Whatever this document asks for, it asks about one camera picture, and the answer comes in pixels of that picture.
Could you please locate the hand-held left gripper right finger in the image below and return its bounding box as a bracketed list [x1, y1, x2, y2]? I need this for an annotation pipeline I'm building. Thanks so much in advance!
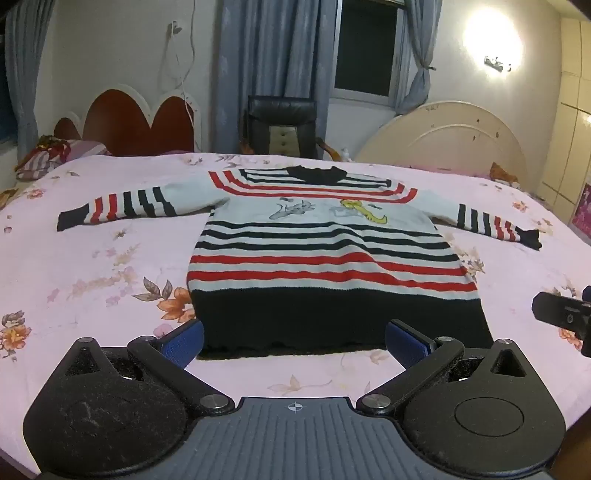
[355, 319, 543, 416]

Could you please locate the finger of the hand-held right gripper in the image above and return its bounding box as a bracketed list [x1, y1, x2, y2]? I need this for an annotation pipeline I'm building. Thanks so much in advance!
[531, 291, 591, 332]

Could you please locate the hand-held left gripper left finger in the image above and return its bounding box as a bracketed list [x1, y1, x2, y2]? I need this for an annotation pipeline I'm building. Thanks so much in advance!
[44, 319, 235, 416]

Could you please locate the striped knit sweater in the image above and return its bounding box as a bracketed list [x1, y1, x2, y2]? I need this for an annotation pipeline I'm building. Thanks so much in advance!
[56, 165, 543, 361]

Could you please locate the pink floral bedsheet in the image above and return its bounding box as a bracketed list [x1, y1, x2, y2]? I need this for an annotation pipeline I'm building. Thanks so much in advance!
[0, 151, 591, 472]

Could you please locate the orange plush toy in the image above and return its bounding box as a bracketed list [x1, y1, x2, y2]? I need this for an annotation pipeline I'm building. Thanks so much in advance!
[489, 161, 520, 186]

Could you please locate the cream wardrobe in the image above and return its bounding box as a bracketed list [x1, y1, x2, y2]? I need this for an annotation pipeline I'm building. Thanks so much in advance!
[539, 9, 591, 210]

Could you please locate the cream arched headboard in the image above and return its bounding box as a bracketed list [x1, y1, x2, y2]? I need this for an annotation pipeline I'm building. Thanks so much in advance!
[355, 100, 528, 188]

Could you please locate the pink striped pillow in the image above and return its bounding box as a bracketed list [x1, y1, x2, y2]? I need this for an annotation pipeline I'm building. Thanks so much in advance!
[68, 139, 112, 158]

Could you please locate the red and white headboard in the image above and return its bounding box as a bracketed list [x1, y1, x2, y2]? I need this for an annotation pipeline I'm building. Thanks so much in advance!
[53, 84, 203, 157]

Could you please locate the striped cloth pile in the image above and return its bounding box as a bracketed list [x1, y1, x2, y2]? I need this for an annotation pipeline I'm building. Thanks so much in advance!
[15, 135, 72, 181]

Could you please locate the black leather office chair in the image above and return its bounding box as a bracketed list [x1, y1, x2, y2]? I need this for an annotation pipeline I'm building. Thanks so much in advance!
[240, 95, 340, 161]

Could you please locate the grey-blue tied curtain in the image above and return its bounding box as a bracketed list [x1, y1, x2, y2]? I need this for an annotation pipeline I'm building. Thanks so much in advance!
[399, 0, 438, 116]

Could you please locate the dark window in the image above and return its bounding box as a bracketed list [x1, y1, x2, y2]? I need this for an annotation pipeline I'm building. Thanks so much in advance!
[333, 0, 408, 100]

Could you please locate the white hanging cable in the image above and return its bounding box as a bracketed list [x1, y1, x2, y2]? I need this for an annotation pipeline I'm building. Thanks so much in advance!
[159, 19, 197, 134]

